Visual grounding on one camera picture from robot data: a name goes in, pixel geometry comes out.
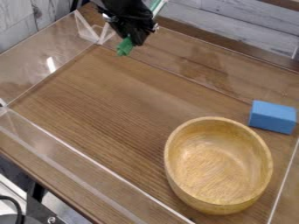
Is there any blue foam block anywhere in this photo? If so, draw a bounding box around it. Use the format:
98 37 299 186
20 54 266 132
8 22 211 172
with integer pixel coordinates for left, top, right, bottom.
249 100 297 135

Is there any black metal table leg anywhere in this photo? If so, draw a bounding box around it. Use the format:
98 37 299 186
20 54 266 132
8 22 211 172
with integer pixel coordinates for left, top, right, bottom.
31 183 46 203

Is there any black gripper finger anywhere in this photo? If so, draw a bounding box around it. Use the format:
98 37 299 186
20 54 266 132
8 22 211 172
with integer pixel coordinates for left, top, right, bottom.
130 25 155 46
110 20 131 39

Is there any green and white marker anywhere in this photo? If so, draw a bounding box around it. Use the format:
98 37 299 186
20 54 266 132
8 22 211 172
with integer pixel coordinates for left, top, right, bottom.
116 0 170 58

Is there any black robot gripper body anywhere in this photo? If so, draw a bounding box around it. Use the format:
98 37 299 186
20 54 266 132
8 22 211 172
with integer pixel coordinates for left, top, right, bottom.
92 0 155 28

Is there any black cable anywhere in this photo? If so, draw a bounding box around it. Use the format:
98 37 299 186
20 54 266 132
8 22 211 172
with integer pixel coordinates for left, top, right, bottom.
0 195 26 224

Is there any brown wooden bowl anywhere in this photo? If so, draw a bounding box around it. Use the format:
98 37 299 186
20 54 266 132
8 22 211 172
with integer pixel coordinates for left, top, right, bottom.
163 116 274 215

